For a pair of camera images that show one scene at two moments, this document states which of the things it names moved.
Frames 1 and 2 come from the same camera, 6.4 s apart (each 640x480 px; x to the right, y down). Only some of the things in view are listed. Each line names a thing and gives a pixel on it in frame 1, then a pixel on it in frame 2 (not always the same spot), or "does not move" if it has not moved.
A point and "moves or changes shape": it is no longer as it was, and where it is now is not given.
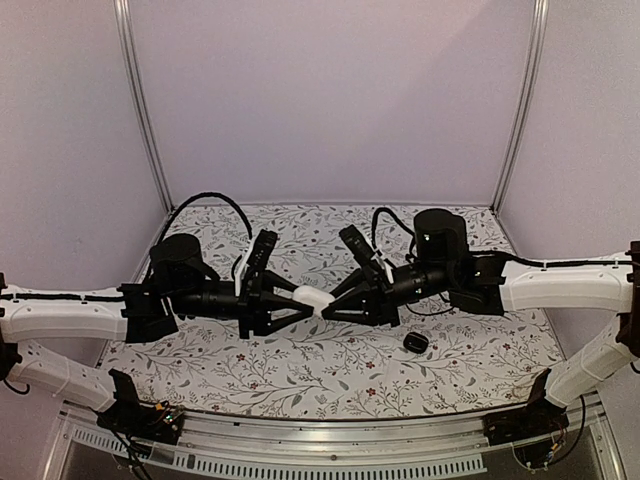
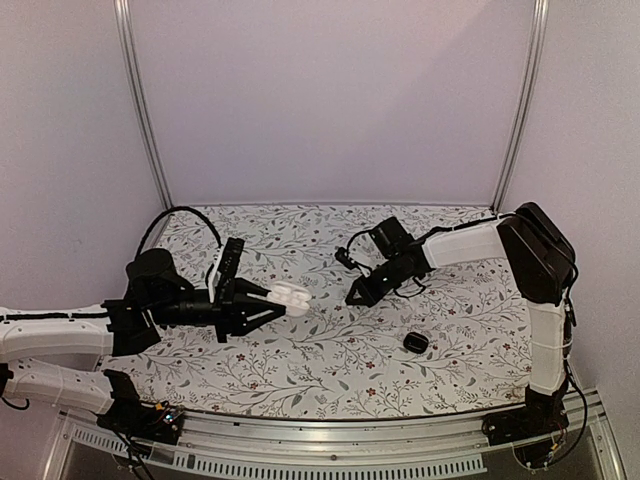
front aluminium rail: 450,442 does not move
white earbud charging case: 313,296 moves or changes shape
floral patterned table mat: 440,359 does not move
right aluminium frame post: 541,17 does not move
